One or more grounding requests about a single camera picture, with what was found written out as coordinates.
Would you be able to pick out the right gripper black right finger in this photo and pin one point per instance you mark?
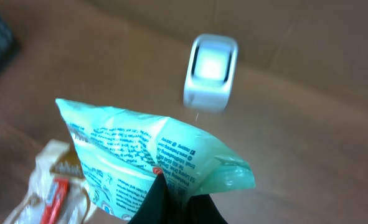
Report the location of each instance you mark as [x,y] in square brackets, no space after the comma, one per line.
[202,210]

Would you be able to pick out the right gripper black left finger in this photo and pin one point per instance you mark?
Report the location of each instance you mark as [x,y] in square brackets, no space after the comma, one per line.
[157,205]

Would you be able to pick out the teal wet wipes packet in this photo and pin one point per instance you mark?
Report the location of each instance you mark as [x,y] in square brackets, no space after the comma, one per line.
[122,152]

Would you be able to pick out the beige snack bag red label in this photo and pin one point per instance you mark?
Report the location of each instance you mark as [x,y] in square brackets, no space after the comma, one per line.
[57,160]

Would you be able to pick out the red stick sachet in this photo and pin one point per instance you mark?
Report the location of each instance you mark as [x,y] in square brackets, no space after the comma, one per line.
[54,201]

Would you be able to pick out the white barcode scanner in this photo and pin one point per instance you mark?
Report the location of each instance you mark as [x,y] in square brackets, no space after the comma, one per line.
[210,72]

